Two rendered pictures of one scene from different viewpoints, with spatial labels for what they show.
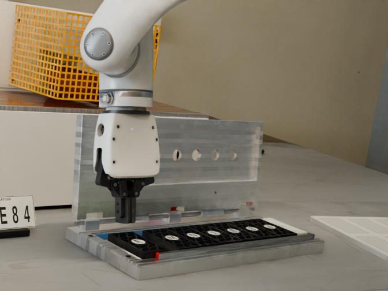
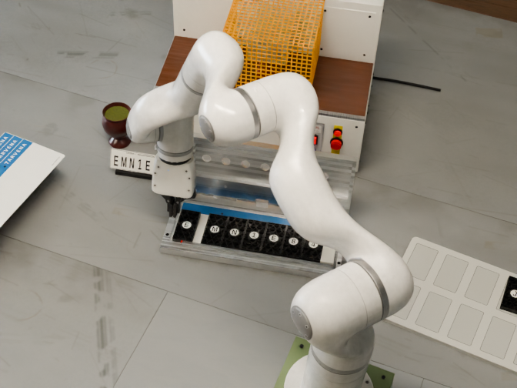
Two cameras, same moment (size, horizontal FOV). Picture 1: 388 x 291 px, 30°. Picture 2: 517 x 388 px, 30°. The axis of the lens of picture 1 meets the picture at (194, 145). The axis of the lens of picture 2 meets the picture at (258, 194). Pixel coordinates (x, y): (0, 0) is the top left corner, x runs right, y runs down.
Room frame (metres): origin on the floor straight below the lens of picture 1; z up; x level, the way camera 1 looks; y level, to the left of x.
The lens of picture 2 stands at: (0.28, -1.26, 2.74)
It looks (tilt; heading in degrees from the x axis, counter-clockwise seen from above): 47 degrees down; 51
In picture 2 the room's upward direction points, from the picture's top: 3 degrees clockwise
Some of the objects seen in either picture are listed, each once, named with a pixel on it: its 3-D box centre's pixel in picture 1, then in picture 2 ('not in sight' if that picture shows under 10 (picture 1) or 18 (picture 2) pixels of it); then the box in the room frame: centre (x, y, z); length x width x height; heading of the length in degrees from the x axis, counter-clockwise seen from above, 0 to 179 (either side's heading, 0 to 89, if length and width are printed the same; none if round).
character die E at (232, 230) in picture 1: (232, 234); (273, 239); (1.27, -0.09, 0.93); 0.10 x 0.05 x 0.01; 42
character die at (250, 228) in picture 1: (251, 231); (293, 242); (1.30, -0.13, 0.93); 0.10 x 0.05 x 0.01; 42
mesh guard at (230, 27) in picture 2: (84, 55); (272, 43); (1.52, 0.26, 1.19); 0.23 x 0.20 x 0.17; 133
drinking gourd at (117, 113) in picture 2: not in sight; (118, 126); (1.15, 0.44, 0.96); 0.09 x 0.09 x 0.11
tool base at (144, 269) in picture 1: (202, 235); (256, 230); (1.26, -0.04, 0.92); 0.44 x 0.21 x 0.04; 133
